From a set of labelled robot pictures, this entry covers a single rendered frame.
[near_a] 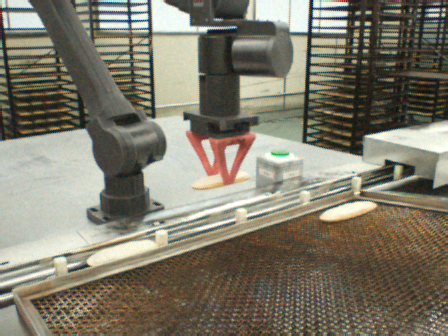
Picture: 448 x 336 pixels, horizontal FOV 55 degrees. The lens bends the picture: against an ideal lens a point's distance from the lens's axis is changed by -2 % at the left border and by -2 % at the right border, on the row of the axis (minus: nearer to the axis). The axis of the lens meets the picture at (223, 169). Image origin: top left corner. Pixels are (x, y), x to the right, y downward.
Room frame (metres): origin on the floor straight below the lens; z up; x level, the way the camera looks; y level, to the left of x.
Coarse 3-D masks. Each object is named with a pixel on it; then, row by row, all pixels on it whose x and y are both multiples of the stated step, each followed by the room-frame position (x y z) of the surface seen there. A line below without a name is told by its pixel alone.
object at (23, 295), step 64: (128, 256) 0.43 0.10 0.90; (192, 256) 0.45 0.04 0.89; (256, 256) 0.43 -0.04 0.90; (320, 256) 0.41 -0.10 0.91; (384, 256) 0.39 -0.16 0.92; (64, 320) 0.32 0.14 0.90; (128, 320) 0.31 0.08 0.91; (192, 320) 0.30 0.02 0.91; (256, 320) 0.29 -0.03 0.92; (384, 320) 0.27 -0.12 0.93
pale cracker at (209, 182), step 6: (216, 174) 0.62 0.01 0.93; (240, 174) 0.62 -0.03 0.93; (246, 174) 0.63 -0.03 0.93; (198, 180) 0.60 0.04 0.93; (204, 180) 0.59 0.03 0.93; (210, 180) 0.59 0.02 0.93; (216, 180) 0.59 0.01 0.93; (222, 180) 0.60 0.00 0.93; (234, 180) 0.60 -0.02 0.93; (240, 180) 0.61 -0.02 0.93; (192, 186) 0.58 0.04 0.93; (198, 186) 0.58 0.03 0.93; (204, 186) 0.58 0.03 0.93; (210, 186) 0.58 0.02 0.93; (216, 186) 0.58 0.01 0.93; (222, 186) 0.59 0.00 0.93
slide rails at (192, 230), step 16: (368, 176) 0.87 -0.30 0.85; (384, 176) 0.87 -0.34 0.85; (320, 192) 0.77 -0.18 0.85; (336, 192) 0.78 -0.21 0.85; (256, 208) 0.69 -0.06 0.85; (272, 208) 0.69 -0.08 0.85; (208, 224) 0.63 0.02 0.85; (224, 224) 0.63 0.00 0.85; (32, 272) 0.48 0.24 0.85; (48, 272) 0.48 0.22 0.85; (0, 288) 0.45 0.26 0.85
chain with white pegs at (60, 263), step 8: (400, 168) 0.88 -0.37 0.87; (352, 184) 0.80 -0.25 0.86; (360, 184) 0.80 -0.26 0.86; (304, 192) 0.72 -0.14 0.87; (304, 200) 0.71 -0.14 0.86; (240, 208) 0.64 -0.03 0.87; (240, 216) 0.63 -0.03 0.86; (160, 232) 0.56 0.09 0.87; (160, 240) 0.55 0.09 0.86; (56, 264) 0.47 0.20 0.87; (64, 264) 0.48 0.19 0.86; (56, 272) 0.47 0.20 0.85; (64, 272) 0.47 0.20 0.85
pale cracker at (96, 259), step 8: (144, 240) 0.56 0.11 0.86; (112, 248) 0.53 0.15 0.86; (120, 248) 0.53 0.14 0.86; (128, 248) 0.53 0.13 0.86; (136, 248) 0.53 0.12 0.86; (144, 248) 0.53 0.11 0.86; (152, 248) 0.54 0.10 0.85; (96, 256) 0.51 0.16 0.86; (104, 256) 0.51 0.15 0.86; (112, 256) 0.51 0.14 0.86; (120, 256) 0.51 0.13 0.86; (96, 264) 0.50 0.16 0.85
